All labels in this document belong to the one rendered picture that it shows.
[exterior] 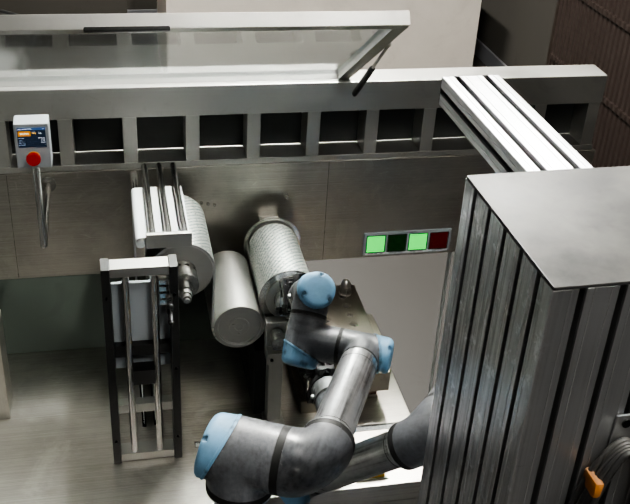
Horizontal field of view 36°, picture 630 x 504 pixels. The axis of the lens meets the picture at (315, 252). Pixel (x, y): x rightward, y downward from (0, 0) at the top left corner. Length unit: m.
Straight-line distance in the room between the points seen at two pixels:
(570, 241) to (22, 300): 1.84
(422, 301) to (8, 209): 2.53
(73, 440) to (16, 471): 0.16
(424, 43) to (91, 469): 5.09
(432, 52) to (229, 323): 4.90
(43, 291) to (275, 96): 0.80
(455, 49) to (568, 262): 6.09
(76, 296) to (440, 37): 4.76
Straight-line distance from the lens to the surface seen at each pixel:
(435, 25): 6.98
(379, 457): 1.97
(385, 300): 4.59
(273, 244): 2.40
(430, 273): 4.83
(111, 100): 2.40
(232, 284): 2.39
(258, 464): 1.62
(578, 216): 1.14
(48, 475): 2.40
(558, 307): 1.01
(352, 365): 1.86
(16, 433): 2.52
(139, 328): 2.20
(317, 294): 1.95
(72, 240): 2.57
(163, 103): 2.41
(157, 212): 2.28
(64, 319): 2.71
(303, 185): 2.55
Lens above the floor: 2.55
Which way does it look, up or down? 31 degrees down
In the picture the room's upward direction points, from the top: 4 degrees clockwise
